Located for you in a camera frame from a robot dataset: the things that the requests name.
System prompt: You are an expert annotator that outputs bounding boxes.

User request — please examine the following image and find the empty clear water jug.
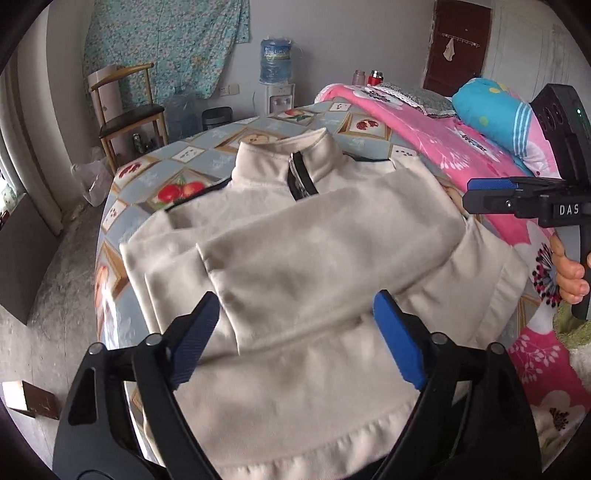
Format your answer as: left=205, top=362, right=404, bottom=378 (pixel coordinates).
left=164, top=87, right=200, bottom=142

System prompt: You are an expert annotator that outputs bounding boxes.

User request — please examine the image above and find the red thermos bottle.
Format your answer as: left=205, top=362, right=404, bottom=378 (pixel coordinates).
left=367, top=70, right=384, bottom=87

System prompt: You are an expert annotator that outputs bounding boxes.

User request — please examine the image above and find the dark grey cabinet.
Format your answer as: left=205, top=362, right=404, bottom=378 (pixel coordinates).
left=0, top=195, right=59, bottom=325

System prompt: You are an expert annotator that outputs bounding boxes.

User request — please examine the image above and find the white water dispenser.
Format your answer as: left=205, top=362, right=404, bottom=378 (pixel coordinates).
left=264, top=82, right=296, bottom=115

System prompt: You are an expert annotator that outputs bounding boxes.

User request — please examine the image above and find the cream zip-up jacket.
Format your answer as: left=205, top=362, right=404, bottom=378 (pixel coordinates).
left=120, top=129, right=528, bottom=479

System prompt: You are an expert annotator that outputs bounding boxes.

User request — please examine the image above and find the brown cardboard box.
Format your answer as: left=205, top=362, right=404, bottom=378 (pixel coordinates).
left=1, top=380, right=60, bottom=420

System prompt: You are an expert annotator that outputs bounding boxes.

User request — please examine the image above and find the wooden chair black seat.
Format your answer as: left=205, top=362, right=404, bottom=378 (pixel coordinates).
left=88, top=62, right=168, bottom=173

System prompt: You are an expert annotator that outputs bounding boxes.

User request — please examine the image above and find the dark red door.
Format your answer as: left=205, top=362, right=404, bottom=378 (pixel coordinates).
left=423, top=1, right=492, bottom=97

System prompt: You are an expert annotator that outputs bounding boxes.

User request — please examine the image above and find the black rice cooker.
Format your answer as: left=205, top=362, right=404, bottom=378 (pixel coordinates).
left=201, top=106, right=233, bottom=131

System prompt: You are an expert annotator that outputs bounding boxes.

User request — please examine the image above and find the person's right hand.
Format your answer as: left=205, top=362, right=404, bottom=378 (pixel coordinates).
left=550, top=234, right=590, bottom=305

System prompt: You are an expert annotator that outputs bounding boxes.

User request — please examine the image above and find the blue cartoon pillow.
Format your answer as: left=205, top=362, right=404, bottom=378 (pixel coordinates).
left=452, top=77, right=560, bottom=178

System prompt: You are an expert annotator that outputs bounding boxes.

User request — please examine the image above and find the beige curtain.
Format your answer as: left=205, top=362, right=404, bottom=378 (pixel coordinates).
left=0, top=45, right=66, bottom=237

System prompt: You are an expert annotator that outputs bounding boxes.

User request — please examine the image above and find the fruit pattern blue tablecloth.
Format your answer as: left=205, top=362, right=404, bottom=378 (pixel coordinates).
left=94, top=100, right=541, bottom=462

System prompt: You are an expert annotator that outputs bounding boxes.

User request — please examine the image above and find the green fuzzy sleeve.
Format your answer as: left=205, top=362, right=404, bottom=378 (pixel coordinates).
left=553, top=301, right=591, bottom=350

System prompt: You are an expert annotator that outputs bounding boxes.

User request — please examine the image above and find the white plastic bag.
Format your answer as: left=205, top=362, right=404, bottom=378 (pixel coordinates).
left=71, top=158, right=113, bottom=207

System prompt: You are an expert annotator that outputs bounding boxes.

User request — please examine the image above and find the blue water jug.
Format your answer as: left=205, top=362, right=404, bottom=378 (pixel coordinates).
left=259, top=38, right=293, bottom=85

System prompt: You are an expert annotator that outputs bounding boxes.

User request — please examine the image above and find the grey lace pillow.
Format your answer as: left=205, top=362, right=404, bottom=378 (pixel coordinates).
left=363, top=83, right=456, bottom=118

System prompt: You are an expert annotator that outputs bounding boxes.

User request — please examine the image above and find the pink floral blanket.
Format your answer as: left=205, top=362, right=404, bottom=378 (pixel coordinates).
left=318, top=78, right=590, bottom=479

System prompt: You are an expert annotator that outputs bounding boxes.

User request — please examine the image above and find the teal floral wall cloth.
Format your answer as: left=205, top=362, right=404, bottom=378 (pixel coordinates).
left=83, top=0, right=250, bottom=104

